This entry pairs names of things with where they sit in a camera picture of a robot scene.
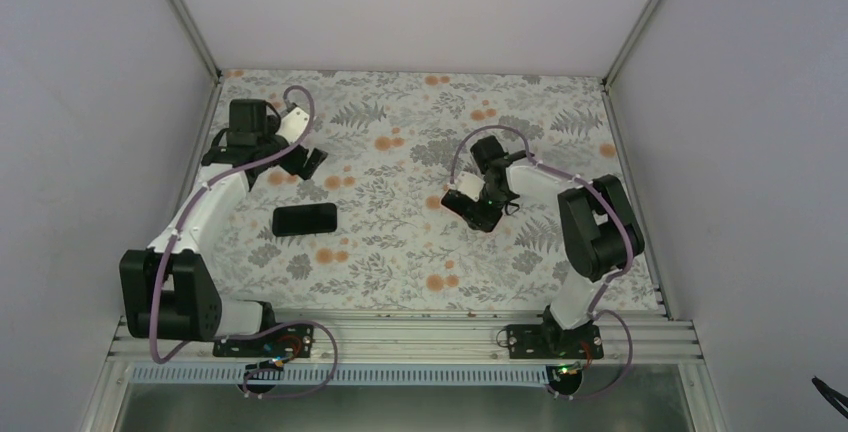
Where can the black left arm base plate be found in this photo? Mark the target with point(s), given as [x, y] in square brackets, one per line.
[293, 341]

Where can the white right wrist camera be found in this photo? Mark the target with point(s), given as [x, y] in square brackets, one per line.
[469, 185]

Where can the black phone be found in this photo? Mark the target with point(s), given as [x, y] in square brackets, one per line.
[305, 219]

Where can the floral patterned table mat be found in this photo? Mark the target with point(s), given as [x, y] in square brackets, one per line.
[391, 140]

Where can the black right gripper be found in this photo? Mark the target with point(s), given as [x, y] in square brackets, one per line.
[482, 219]

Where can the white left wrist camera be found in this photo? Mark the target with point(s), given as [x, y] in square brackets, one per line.
[293, 124]

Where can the aluminium mounting rail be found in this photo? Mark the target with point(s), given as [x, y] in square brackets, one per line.
[459, 338]

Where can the white slotted cable duct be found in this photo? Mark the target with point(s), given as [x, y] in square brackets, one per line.
[351, 375]

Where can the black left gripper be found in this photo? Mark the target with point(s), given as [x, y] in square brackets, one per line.
[294, 166]

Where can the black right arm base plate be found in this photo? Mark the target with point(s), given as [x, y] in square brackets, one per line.
[548, 341]

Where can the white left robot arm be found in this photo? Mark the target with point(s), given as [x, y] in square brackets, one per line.
[168, 289]

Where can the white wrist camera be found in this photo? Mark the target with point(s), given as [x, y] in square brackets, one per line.
[293, 124]
[469, 185]

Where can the black object at corner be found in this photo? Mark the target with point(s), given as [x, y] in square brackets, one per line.
[834, 398]

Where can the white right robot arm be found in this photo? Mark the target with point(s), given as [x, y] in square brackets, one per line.
[601, 234]

